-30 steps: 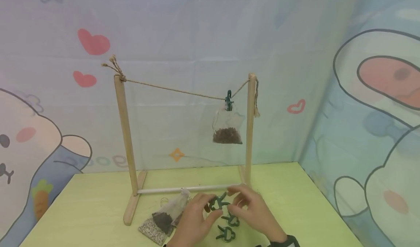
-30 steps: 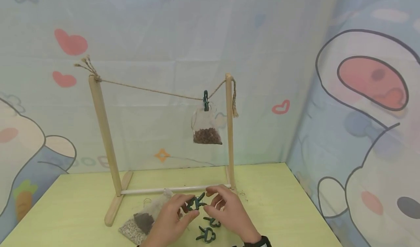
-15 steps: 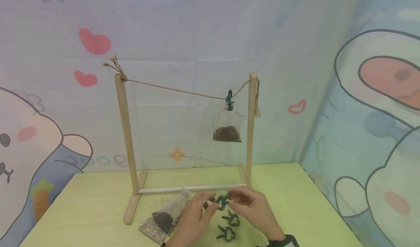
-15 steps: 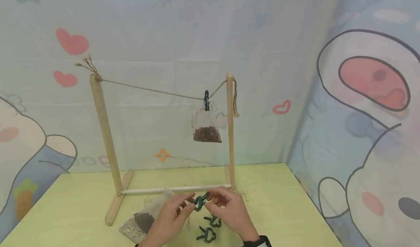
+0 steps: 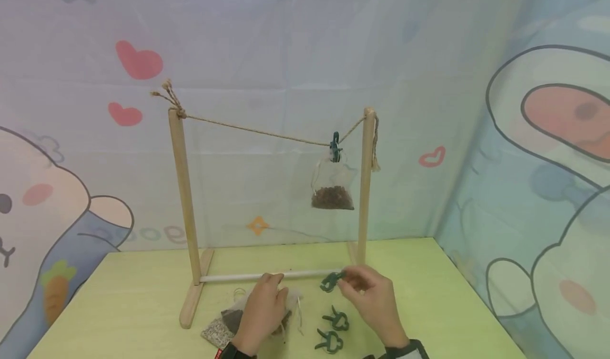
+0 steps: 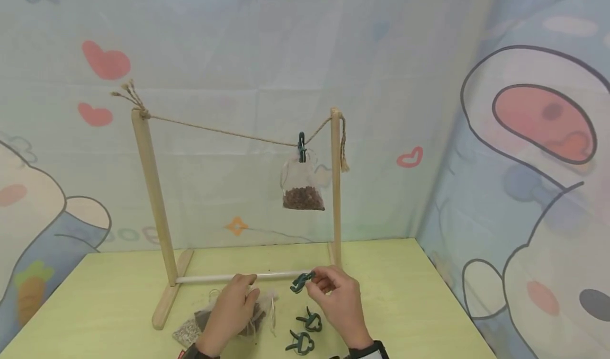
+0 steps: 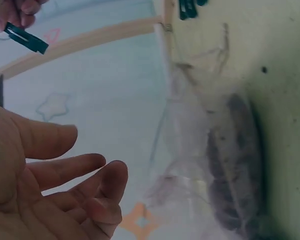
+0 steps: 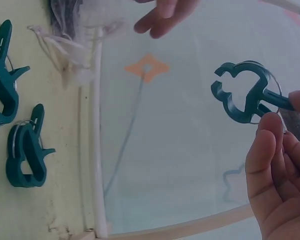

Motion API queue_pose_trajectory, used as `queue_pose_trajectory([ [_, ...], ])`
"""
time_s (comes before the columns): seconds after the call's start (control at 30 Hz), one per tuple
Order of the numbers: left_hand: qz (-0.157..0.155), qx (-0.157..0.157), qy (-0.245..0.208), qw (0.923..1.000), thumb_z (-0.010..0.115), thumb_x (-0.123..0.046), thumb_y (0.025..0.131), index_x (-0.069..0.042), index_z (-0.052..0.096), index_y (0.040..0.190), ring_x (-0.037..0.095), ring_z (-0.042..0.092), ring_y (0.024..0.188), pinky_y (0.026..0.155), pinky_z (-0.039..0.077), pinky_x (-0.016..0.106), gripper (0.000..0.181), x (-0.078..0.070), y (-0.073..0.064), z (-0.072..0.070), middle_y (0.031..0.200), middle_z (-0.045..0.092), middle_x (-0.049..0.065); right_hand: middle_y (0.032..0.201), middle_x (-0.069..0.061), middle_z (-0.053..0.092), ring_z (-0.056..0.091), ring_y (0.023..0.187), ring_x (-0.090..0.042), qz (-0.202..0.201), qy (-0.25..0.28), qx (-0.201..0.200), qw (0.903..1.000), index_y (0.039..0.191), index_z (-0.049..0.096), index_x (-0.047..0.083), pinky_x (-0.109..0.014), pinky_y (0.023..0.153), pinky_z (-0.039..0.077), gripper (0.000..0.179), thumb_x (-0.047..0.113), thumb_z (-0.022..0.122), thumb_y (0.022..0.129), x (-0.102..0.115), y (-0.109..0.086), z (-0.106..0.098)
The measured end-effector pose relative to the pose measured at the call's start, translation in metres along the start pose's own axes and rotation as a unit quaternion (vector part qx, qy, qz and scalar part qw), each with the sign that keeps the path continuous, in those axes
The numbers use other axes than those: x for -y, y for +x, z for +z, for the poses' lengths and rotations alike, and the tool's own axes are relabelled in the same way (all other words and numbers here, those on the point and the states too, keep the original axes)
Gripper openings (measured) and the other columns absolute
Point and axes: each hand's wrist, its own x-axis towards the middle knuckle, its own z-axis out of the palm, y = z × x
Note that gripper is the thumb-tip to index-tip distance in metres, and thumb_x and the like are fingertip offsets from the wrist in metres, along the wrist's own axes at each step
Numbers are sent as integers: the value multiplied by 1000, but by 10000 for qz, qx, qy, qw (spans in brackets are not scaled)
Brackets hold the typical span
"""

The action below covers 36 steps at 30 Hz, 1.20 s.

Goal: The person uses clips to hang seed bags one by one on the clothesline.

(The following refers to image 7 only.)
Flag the person's left hand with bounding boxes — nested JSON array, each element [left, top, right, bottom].
[[0, 104, 129, 240]]

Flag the person's right hand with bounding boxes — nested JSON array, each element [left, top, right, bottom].
[[0, 0, 50, 32]]

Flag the dark grey clump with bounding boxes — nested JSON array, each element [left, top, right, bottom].
[[206, 92, 267, 235]]

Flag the clear plastic bag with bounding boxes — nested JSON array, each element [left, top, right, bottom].
[[142, 22, 275, 240]]

